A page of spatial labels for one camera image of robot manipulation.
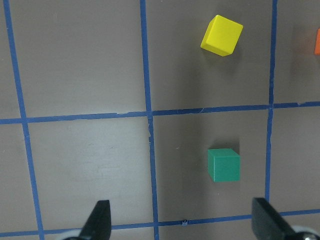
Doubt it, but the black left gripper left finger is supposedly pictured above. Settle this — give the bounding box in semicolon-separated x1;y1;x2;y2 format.
78;200;112;240

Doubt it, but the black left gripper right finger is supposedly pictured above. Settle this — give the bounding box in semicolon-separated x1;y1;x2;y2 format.
251;197;296;240

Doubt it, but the green wooden cube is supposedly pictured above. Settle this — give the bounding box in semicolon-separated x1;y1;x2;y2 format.
207;148;241;183

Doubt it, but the orange wooden cube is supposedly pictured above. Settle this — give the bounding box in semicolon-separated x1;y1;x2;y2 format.
314;28;320;56

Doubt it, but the yellow wooden cube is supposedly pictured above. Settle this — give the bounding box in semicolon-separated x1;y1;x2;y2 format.
200;14;244;57

